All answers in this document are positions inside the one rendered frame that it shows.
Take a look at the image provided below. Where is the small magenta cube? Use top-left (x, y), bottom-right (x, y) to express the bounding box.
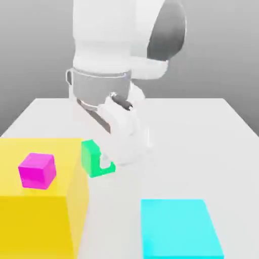
top-left (18, 152), bottom-right (57, 190)

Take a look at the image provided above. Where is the small green cube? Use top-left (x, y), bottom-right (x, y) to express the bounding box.
top-left (80, 139), bottom-right (116, 179)

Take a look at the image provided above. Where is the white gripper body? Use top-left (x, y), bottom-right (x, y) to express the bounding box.
top-left (76, 98), bottom-right (154, 165)

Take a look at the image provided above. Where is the large cyan box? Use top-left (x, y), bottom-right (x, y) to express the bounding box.
top-left (140, 198), bottom-right (225, 259)

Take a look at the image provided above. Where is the large yellow box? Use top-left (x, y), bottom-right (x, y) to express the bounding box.
top-left (0, 138), bottom-right (90, 259)

